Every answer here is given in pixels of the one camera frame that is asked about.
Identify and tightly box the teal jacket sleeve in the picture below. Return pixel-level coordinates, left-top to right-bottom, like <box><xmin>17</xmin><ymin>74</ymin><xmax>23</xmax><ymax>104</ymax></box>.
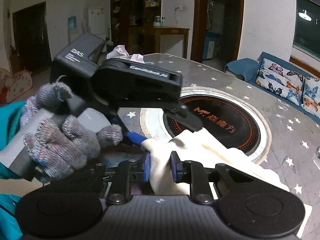
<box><xmin>1</xmin><ymin>101</ymin><xmax>25</xmax><ymax>239</ymax></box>

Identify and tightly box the dark window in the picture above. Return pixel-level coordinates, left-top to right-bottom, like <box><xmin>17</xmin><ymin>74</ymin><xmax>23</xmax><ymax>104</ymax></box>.
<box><xmin>293</xmin><ymin>0</ymin><xmax>319</xmax><ymax>59</ymax></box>

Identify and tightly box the round induction hotplate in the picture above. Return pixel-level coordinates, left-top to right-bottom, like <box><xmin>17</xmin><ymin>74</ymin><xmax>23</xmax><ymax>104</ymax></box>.
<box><xmin>140</xmin><ymin>86</ymin><xmax>272</xmax><ymax>164</ymax></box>

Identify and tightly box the wooden side table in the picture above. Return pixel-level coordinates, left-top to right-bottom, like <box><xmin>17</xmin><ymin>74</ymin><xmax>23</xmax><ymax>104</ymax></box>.
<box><xmin>142</xmin><ymin>27</ymin><xmax>190</xmax><ymax>59</ymax></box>

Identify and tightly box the right butterfly pillow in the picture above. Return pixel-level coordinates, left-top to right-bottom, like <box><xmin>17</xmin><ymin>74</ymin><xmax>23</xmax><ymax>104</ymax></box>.
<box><xmin>302</xmin><ymin>77</ymin><xmax>320</xmax><ymax>118</ymax></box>

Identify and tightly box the cream sweatshirt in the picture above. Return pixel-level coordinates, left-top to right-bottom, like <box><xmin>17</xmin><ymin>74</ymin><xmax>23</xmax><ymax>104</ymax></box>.
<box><xmin>141</xmin><ymin>127</ymin><xmax>313</xmax><ymax>238</ymax></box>

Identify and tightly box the white refrigerator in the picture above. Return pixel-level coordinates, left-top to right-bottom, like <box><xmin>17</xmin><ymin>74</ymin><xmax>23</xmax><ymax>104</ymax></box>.
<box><xmin>88</xmin><ymin>8</ymin><xmax>106</xmax><ymax>43</ymax></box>

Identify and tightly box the left butterfly pillow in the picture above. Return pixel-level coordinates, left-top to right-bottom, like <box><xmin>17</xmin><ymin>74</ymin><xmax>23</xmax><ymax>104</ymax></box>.
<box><xmin>255</xmin><ymin>58</ymin><xmax>305</xmax><ymax>106</ymax></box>

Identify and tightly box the pink tissue packet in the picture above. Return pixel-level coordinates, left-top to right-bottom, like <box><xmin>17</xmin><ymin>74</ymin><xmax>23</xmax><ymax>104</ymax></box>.
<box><xmin>106</xmin><ymin>45</ymin><xmax>145</xmax><ymax>64</ymax></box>

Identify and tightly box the dark wooden shelf cabinet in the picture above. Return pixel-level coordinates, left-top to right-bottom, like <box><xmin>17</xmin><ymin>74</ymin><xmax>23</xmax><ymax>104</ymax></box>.
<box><xmin>110</xmin><ymin>0</ymin><xmax>162</xmax><ymax>55</ymax></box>

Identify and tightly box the butterfly pillow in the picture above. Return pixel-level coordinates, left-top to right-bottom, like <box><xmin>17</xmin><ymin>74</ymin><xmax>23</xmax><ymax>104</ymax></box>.
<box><xmin>302</xmin><ymin>77</ymin><xmax>320</xmax><ymax>118</ymax></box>
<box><xmin>255</xmin><ymin>58</ymin><xmax>305</xmax><ymax>106</ymax></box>

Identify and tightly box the left grey knit gloved hand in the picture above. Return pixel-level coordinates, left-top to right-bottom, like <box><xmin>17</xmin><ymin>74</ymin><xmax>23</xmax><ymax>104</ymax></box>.
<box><xmin>20</xmin><ymin>82</ymin><xmax>123</xmax><ymax>183</ymax></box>

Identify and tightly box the blue corner sofa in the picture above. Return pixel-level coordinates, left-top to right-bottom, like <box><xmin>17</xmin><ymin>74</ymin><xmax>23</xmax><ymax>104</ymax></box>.
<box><xmin>225</xmin><ymin>52</ymin><xmax>319</xmax><ymax>123</ymax></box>

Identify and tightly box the dark wooden doorway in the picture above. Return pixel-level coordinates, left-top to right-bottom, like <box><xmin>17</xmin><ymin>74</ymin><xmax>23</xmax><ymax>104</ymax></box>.
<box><xmin>190</xmin><ymin>0</ymin><xmax>244</xmax><ymax>62</ymax></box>

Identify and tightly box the glass kettle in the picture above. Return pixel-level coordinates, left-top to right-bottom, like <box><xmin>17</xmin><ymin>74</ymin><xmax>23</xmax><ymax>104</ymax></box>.
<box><xmin>153</xmin><ymin>16</ymin><xmax>165</xmax><ymax>28</ymax></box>

